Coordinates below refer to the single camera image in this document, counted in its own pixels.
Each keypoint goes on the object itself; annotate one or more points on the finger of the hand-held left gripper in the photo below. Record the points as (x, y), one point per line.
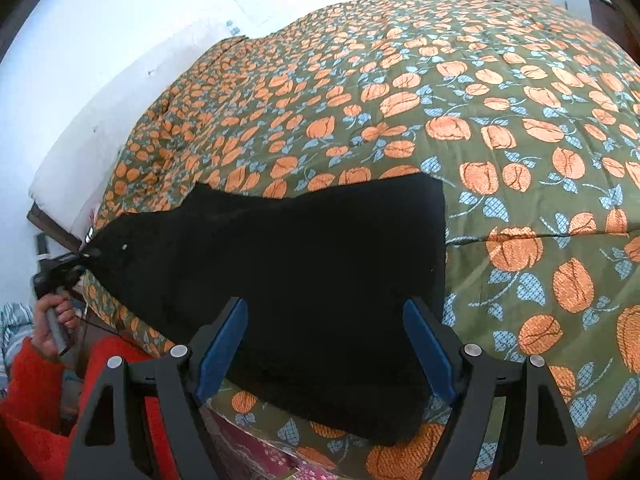
(90, 247)

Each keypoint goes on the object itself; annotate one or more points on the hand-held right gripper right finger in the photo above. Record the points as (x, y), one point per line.
(430, 350)

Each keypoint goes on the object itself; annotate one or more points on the brown wooden bed frame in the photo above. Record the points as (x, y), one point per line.
(52, 227)

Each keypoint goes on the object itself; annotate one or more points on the striped grey cloth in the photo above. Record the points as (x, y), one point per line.
(12, 332)

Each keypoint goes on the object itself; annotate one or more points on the green orange floral blanket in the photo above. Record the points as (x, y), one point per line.
(450, 110)

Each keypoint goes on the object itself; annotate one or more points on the person's left hand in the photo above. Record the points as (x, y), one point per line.
(47, 332)

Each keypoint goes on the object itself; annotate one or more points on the pink floral bed sheet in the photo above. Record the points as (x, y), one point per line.
(250, 447)

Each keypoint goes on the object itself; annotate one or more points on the person's left forearm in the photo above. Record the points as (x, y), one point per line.
(30, 385)

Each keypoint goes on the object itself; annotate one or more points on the black pants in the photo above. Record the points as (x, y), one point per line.
(300, 280)

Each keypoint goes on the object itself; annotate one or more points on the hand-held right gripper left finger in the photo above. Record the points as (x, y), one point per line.
(220, 347)

